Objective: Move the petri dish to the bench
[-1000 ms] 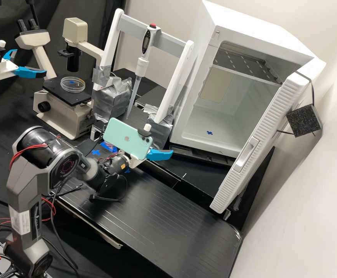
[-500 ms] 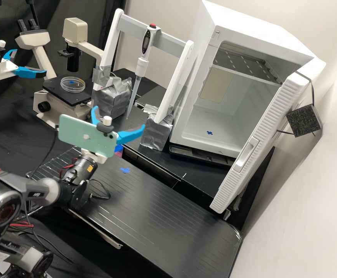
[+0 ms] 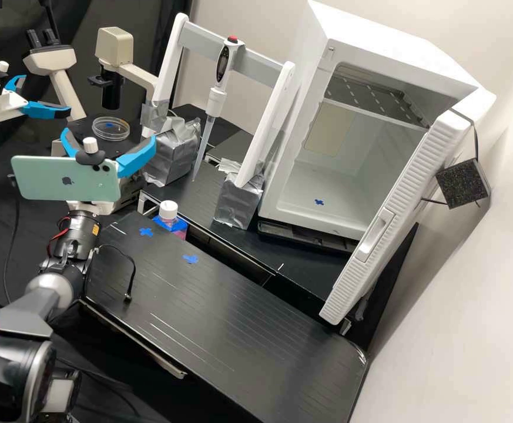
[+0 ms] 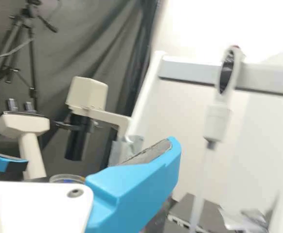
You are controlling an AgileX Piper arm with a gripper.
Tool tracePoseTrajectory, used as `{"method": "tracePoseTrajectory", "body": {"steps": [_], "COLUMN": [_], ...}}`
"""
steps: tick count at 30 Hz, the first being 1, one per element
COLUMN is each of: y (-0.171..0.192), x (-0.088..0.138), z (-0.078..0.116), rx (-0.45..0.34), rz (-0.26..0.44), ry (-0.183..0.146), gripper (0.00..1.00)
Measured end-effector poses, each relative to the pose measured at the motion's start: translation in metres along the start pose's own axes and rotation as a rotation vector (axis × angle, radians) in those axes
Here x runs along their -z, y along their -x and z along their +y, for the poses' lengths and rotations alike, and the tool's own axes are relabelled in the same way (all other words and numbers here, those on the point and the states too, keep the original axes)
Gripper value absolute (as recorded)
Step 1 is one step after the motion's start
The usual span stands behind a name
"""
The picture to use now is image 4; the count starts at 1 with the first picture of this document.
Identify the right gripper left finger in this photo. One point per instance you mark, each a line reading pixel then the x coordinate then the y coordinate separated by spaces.
pixel 9 165

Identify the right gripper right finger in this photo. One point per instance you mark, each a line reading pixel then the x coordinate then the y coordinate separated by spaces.
pixel 131 189

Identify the petri dish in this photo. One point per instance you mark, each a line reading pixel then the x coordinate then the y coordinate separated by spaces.
pixel 58 178

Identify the cream microscope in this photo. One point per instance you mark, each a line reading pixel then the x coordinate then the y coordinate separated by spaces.
pixel 88 92

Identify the pipette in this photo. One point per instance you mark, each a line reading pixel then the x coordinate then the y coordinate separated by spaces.
pixel 217 121

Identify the white pipette stand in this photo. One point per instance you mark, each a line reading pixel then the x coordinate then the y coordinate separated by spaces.
pixel 192 68

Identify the white incubator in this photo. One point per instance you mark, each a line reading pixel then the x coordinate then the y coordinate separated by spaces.
pixel 265 145

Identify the black tripod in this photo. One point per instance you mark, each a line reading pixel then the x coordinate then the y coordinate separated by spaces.
pixel 29 21

